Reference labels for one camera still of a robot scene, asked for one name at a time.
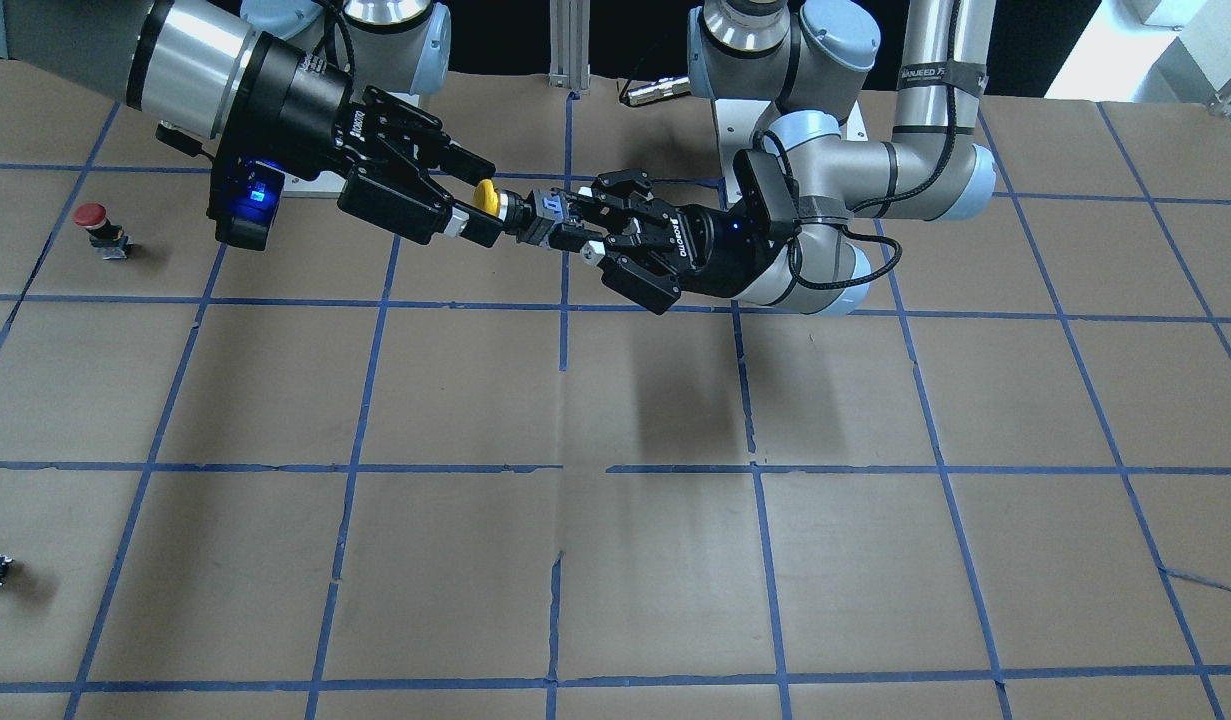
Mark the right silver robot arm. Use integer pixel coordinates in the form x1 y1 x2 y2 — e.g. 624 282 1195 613
0 1 503 251

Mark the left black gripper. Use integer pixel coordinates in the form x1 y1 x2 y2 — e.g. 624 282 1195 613
554 170 746 314

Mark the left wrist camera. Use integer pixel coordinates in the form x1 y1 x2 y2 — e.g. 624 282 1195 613
731 149 799 245

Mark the yellow push button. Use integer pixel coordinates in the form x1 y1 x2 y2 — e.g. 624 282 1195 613
473 178 577 250

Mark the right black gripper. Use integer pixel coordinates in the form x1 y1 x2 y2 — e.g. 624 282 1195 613
245 34 503 249

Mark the red push button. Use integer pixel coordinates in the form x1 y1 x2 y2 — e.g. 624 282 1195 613
71 202 132 260

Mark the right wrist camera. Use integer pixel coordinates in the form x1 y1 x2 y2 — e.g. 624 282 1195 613
207 151 286 251

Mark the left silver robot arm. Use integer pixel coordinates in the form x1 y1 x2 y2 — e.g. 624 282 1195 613
534 1 996 315

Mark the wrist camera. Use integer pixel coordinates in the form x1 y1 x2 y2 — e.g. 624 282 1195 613
207 151 286 251
731 149 799 245

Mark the aluminium frame post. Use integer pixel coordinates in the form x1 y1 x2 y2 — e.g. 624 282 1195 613
548 0 591 95

